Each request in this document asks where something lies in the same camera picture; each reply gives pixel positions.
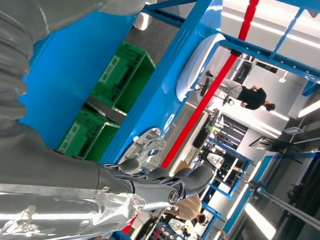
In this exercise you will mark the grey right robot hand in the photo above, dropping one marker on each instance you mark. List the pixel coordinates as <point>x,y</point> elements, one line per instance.
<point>62,172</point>

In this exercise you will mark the blue metal shelf rack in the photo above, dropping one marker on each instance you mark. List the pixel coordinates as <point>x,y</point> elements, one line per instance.
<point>62,82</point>
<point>232,151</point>

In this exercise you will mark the white curved plastic part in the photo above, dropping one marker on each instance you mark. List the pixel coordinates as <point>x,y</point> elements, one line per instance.
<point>197,66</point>

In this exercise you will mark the green plastic crate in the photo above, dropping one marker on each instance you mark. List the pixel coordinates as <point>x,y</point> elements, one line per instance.
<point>124,76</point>
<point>87,139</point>

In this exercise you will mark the person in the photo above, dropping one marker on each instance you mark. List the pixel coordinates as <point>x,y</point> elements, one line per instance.
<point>187,208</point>
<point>252,97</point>

